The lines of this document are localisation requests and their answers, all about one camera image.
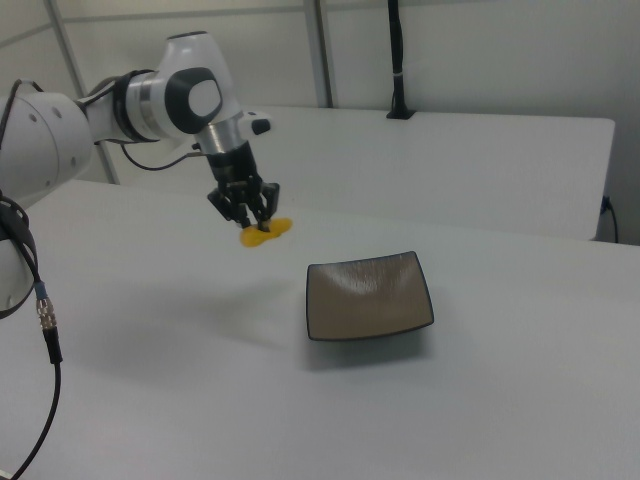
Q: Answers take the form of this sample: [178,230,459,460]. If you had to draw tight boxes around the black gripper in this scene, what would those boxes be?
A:
[207,141,282,236]

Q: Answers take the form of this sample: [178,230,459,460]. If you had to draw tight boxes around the yellow banana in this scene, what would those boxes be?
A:
[239,215,294,250]

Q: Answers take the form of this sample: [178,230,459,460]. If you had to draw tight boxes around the square brown ceramic plate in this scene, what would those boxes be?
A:
[305,250,436,343]

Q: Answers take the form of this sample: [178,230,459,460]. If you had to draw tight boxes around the white side table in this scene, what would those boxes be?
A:
[239,104,617,242]

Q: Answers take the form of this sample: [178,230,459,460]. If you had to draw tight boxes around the black pole with base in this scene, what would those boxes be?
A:
[385,0,417,121]

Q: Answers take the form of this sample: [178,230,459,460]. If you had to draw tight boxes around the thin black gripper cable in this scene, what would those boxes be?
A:
[121,143,212,172]

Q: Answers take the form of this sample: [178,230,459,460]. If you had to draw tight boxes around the grey vertical wall post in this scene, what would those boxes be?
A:
[303,0,335,108]

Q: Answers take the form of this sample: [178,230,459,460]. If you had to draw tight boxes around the thick black cable with connector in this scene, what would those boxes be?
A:
[0,193,65,480]

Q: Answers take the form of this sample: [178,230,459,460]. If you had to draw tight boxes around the black power cable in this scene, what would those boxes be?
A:
[601,194,621,245]

